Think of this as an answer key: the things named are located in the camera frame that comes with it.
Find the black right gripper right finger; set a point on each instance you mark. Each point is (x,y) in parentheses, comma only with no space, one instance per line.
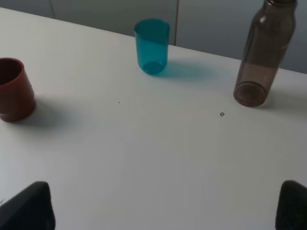
(291,212)

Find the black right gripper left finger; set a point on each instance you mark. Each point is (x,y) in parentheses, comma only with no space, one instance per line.
(31,209)

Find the smoky translucent water bottle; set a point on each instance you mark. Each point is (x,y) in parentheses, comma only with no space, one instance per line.
(270,33)

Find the teal translucent plastic cup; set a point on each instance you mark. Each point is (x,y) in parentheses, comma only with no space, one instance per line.
(152,38)

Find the red plastic cup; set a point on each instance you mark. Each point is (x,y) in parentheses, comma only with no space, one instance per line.
(17,98)

